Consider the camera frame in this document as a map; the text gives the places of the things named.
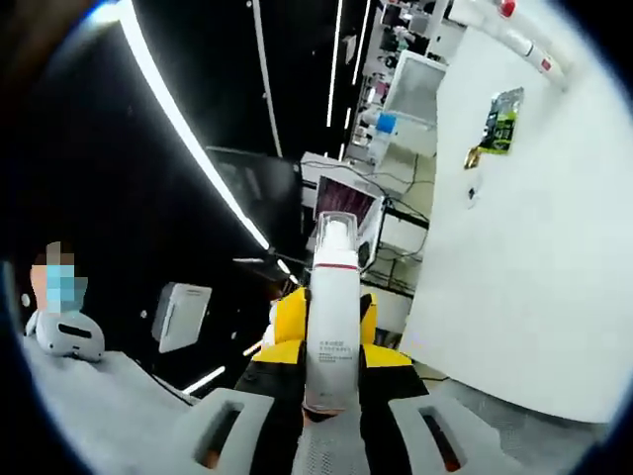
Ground white ceiling air conditioner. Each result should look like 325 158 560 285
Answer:
150 280 214 354

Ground green black skincare packet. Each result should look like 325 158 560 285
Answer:
483 87 526 158

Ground white grey chest device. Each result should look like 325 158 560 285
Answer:
23 310 107 364

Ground white framed partition screen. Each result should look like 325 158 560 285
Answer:
382 48 450 134

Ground small white skincare tube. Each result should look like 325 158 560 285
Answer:
513 29 571 93

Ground white skincare bottle red collar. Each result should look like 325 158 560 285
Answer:
487 0 533 39

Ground dark hanging banner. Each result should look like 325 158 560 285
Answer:
204 145 304 251

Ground computer monitor red screen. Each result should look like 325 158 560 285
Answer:
313 174 386 239

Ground person's grey shirt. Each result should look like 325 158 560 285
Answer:
19 335 209 475

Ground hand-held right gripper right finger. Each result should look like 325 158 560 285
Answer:
359 342 500 475

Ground long ceiling light strip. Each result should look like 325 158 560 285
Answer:
96 0 272 251

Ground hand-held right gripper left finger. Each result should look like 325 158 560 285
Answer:
172 340 306 475

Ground white skincare bottle red label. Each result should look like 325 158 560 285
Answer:
301 210 363 423

